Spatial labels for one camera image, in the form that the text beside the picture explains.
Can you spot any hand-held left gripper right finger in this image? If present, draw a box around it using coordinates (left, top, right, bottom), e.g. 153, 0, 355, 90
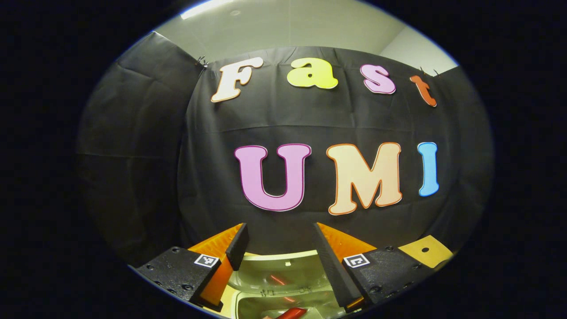
314, 222, 437, 313

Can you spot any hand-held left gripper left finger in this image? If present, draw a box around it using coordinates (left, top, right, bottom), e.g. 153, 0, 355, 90
135, 223, 249, 313

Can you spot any green desktop garbage bin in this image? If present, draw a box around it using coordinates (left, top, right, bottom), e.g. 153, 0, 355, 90
221, 250, 350, 319

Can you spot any red pop can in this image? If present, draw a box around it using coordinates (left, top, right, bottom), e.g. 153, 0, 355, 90
262, 307, 308, 319

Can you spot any black backdrop cloth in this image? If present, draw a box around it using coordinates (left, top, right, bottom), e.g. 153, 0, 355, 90
75, 32, 494, 266

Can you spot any ceiling light panel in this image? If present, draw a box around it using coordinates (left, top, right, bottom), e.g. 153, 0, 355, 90
181, 0, 235, 20

